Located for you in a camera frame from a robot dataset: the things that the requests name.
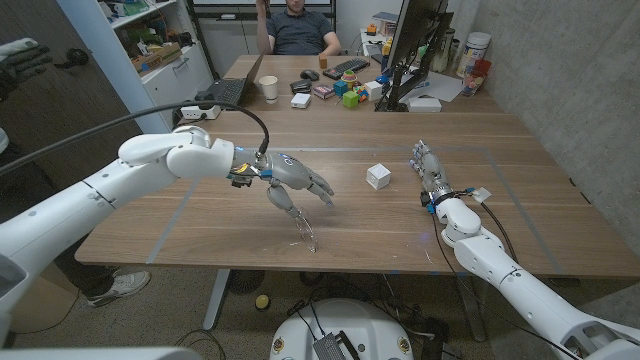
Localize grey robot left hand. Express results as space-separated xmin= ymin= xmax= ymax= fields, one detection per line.
xmin=230 ymin=148 xmax=335 ymax=220

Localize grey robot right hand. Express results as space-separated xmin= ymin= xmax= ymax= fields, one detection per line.
xmin=408 ymin=140 xmax=454 ymax=204

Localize clear transparent glasses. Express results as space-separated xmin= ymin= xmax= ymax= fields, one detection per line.
xmin=295 ymin=209 xmax=320 ymax=254

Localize white cube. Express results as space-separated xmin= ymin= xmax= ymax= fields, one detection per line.
xmin=365 ymin=162 xmax=392 ymax=191

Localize white flat device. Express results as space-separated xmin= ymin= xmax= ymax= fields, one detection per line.
xmin=407 ymin=96 xmax=443 ymax=113

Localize white paper cup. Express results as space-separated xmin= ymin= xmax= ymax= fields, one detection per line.
xmin=258 ymin=75 xmax=279 ymax=105

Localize white paper sheet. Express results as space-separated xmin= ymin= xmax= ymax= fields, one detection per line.
xmin=399 ymin=70 xmax=465 ymax=104

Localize black monitor stand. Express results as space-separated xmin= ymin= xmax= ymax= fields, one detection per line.
xmin=374 ymin=12 xmax=455 ymax=113

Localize black laptop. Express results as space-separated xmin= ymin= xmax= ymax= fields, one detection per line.
xmin=207 ymin=52 xmax=265 ymax=109

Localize white power strip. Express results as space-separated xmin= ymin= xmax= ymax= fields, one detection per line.
xmin=179 ymin=100 xmax=222 ymax=121

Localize black floor fan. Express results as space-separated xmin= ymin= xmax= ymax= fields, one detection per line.
xmin=226 ymin=269 xmax=267 ymax=295

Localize black keyboard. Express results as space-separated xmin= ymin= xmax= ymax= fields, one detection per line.
xmin=322 ymin=57 xmax=371 ymax=81

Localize white round canister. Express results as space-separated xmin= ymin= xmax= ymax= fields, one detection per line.
xmin=455 ymin=31 xmax=492 ymax=79

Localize seated person in dark shirt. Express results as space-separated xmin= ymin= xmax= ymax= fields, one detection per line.
xmin=255 ymin=0 xmax=344 ymax=57

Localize grey table leg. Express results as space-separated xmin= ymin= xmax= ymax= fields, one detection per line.
xmin=202 ymin=269 xmax=231 ymax=331
xmin=455 ymin=274 xmax=487 ymax=343

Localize black computer monitor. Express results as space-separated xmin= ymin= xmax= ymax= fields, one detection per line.
xmin=387 ymin=0 xmax=450 ymax=71

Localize white shelf cabinet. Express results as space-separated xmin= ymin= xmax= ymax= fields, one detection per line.
xmin=55 ymin=0 xmax=215 ymax=150

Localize white robot torso base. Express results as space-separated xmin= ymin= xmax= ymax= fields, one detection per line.
xmin=269 ymin=298 xmax=415 ymax=360

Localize cardboard box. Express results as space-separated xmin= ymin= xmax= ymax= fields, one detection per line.
xmin=130 ymin=41 xmax=183 ymax=74

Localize grey finned module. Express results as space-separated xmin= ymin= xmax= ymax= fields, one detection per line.
xmin=312 ymin=333 xmax=349 ymax=360

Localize standing person with black glove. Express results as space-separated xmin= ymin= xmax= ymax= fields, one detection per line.
xmin=0 ymin=37 xmax=152 ymax=309

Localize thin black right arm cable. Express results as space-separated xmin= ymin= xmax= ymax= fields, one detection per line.
xmin=429 ymin=209 xmax=586 ymax=360

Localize black floor cable loop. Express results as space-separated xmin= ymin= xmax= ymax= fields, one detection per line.
xmin=174 ymin=328 xmax=227 ymax=360

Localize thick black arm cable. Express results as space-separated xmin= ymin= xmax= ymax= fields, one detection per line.
xmin=0 ymin=99 xmax=271 ymax=176

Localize black door handle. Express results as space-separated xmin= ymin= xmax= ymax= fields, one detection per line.
xmin=53 ymin=47 xmax=90 ymax=70

